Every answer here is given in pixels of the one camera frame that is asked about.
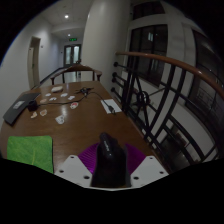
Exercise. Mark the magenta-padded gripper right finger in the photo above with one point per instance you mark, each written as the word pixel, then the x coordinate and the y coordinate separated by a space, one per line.
pixel 146 170

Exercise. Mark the black railing with wooden handrail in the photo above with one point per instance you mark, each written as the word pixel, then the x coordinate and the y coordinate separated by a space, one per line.
pixel 173 61

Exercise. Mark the glazed double door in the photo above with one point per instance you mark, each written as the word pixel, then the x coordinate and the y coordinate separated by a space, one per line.
pixel 72 55

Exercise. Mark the green exit sign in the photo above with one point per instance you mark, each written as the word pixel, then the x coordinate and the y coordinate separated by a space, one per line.
pixel 73 39

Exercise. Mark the red and white card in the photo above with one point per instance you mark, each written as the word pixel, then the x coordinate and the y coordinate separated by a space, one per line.
pixel 74 105

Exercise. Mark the small white card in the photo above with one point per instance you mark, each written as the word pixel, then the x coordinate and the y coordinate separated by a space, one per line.
pixel 48 94
pixel 52 99
pixel 71 97
pixel 64 95

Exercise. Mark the wooden chair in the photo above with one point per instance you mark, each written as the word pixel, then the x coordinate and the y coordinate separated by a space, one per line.
pixel 76 68

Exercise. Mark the small white flat box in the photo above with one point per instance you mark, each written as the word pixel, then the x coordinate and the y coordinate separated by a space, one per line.
pixel 56 89

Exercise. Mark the white side door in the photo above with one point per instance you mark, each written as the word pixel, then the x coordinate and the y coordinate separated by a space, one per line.
pixel 33 63

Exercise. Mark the small beige card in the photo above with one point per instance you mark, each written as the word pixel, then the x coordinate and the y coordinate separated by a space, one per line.
pixel 43 112
pixel 33 115
pixel 43 100

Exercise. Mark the white oval card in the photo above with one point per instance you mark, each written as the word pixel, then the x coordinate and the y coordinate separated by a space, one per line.
pixel 60 119

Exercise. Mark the white paper sheet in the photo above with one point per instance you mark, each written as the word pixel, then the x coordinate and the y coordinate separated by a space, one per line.
pixel 113 104

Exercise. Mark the green mouse pad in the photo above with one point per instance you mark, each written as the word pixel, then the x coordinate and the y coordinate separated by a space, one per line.
pixel 30 150

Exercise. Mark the dark closed laptop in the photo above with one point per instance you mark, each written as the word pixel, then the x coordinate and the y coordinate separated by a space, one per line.
pixel 18 108

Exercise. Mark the large dark window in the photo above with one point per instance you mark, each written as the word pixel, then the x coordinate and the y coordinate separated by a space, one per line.
pixel 148 53

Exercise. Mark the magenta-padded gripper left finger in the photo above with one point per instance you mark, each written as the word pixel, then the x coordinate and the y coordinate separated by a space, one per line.
pixel 72 168

